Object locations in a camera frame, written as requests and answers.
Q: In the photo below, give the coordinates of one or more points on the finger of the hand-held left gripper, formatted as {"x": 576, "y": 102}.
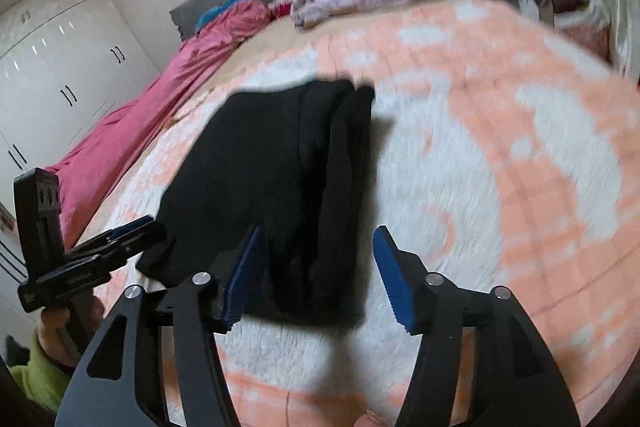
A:
{"x": 142, "y": 244}
{"x": 127, "y": 227}

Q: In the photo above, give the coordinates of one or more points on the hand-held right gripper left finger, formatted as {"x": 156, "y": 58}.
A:
{"x": 245, "y": 277}

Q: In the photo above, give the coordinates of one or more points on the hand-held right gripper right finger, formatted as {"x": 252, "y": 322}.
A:
{"x": 395, "y": 277}

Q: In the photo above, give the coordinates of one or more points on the black printed shirt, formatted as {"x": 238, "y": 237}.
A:
{"x": 275, "y": 167}

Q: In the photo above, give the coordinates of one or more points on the person's left hand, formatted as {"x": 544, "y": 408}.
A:
{"x": 55, "y": 322}

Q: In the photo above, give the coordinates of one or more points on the person's right hand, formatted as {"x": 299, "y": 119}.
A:
{"x": 370, "y": 419}

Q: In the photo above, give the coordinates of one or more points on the pink duvet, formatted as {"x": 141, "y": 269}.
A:
{"x": 130, "y": 122}

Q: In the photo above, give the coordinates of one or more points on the peach and white blanket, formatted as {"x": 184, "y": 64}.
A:
{"x": 500, "y": 157}

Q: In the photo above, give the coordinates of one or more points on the white wardrobe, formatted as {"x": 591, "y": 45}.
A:
{"x": 50, "y": 57}

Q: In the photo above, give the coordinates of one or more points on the beige bedsheet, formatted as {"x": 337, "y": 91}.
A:
{"x": 260, "y": 42}

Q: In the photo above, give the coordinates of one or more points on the blue cloth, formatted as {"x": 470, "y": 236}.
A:
{"x": 217, "y": 12}

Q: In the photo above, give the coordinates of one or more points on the red cloth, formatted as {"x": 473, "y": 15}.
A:
{"x": 282, "y": 8}

